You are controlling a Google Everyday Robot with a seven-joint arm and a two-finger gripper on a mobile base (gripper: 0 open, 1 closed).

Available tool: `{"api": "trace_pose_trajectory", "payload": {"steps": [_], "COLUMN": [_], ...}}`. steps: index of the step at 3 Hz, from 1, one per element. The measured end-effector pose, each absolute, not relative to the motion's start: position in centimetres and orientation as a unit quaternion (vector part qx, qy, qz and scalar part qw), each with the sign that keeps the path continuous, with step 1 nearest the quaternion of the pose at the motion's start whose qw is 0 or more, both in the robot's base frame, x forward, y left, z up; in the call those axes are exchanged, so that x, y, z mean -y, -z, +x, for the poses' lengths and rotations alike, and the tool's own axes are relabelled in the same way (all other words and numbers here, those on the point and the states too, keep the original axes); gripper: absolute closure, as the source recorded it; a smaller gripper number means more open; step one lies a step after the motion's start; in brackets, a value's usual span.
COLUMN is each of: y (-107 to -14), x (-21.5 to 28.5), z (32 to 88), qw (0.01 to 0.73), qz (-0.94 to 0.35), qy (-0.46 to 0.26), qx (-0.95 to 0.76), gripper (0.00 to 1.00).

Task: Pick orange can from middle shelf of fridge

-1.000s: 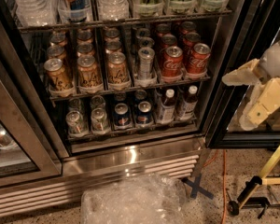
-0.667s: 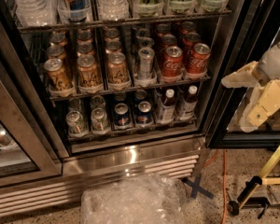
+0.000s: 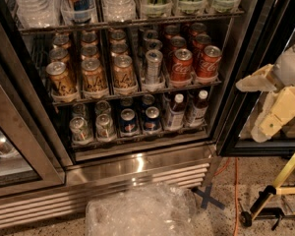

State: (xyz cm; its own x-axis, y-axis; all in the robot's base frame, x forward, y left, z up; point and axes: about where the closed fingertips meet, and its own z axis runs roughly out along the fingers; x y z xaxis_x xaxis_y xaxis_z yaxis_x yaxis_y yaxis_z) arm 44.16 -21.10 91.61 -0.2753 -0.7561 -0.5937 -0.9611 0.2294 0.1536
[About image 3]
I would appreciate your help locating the front right clear green can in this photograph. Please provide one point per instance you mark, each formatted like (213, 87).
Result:
(104, 127)

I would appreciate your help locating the blue tape cross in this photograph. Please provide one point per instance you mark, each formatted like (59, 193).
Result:
(207, 199)

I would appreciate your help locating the left brown bottle white cap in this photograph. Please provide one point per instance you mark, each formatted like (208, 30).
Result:
(175, 113)

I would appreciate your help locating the coca-cola can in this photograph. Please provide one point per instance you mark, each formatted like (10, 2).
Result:
(208, 62)
(182, 60)

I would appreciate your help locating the red bull can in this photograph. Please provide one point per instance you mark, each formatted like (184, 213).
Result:
(80, 10)

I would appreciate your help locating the front right orange can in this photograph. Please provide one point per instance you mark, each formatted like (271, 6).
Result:
(123, 70)

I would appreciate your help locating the clear green can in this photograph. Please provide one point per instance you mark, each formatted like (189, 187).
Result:
(104, 127)
(80, 129)

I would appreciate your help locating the silver slim can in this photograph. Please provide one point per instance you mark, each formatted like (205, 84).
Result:
(154, 61)

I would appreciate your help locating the left fridge glass door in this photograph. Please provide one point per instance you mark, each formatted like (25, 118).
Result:
(27, 162)

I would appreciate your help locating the front right pepsi can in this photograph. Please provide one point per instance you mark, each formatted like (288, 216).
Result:
(152, 119)

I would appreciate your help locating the right brown bottle white cap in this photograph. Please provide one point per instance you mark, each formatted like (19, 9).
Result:
(197, 110)

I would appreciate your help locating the front left clear green can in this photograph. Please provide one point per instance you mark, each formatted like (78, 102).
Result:
(80, 129)

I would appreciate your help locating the yellow black cart stand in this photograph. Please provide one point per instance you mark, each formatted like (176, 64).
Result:
(259, 211)

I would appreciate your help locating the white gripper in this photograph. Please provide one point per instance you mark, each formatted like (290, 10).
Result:
(291, 68)

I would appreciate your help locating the front left orange can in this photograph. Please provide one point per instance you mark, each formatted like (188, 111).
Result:
(61, 78)

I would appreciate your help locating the pepsi can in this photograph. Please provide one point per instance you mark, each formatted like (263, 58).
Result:
(152, 119)
(128, 121)

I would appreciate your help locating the orange can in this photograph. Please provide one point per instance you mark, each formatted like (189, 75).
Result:
(61, 78)
(93, 75)
(123, 70)

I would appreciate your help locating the front left pepsi can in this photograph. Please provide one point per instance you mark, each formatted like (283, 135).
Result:
(128, 121)

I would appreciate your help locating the stainless steel fridge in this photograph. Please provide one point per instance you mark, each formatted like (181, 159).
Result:
(249, 33)

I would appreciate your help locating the front right coca-cola can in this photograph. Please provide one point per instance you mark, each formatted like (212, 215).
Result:
(208, 62)

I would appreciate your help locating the front middle orange can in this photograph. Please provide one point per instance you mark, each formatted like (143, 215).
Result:
(93, 75)

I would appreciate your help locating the front left coca-cola can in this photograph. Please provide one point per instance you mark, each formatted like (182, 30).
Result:
(182, 60)

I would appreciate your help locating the brown bottle white cap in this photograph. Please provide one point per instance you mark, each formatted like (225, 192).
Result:
(175, 113)
(197, 110)

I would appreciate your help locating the clear plastic wrapped box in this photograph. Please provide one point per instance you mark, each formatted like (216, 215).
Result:
(153, 210)

